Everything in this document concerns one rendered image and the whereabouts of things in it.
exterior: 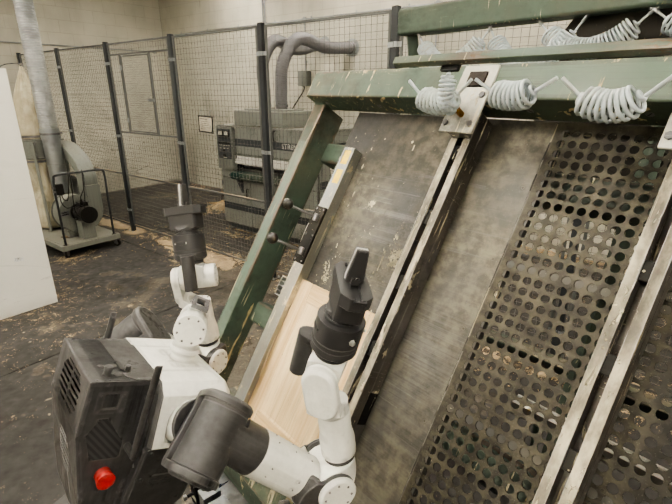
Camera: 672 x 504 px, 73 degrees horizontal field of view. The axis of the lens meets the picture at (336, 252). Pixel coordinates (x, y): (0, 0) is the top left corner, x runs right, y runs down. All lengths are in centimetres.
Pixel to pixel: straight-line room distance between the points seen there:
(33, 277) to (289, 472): 419
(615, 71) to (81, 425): 123
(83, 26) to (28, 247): 578
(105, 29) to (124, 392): 937
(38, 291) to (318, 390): 430
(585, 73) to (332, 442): 94
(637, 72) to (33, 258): 459
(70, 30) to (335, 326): 924
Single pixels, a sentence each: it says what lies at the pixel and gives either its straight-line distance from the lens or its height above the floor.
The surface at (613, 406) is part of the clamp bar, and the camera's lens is 98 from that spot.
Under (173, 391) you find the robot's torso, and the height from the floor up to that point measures 135.
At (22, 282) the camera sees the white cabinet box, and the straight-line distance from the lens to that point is 492.
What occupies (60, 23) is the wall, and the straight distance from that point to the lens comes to 975.
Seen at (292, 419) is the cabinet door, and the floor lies 98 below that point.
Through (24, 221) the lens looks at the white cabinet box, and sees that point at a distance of 480.
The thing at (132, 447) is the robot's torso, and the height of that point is 128.
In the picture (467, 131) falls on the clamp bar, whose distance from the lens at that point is 122.
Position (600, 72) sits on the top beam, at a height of 192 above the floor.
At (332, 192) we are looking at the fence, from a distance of 151.
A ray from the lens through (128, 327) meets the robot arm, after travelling 121.
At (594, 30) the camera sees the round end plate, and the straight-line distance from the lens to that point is 176.
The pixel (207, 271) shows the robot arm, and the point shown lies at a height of 142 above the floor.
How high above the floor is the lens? 189
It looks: 20 degrees down
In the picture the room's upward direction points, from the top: straight up
